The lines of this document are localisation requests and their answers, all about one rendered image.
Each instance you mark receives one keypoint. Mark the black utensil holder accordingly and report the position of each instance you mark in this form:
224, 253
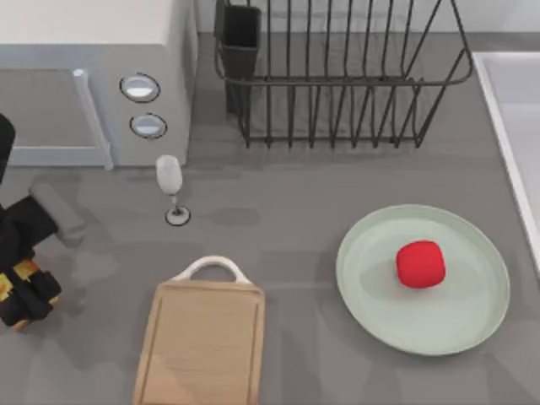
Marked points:
238, 38

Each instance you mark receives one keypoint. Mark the pale green plate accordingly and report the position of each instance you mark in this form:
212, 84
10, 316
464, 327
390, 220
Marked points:
379, 304

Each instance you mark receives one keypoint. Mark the red apple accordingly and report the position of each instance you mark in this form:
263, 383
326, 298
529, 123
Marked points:
421, 265

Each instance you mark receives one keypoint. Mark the pale grey rounded box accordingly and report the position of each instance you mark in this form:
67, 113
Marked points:
59, 211

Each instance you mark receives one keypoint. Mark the pale microwave oven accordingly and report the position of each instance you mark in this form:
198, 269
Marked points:
177, 25

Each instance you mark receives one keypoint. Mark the grey microwave door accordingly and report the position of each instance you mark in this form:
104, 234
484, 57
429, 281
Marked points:
42, 105

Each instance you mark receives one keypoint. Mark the round microwave knob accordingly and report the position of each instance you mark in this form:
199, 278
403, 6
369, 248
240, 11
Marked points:
148, 125
140, 88

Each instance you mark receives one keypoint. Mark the clear wine glass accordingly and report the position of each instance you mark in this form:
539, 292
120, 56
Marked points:
169, 175

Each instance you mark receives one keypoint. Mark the wooden cutting board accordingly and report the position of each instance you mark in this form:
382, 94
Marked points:
202, 337

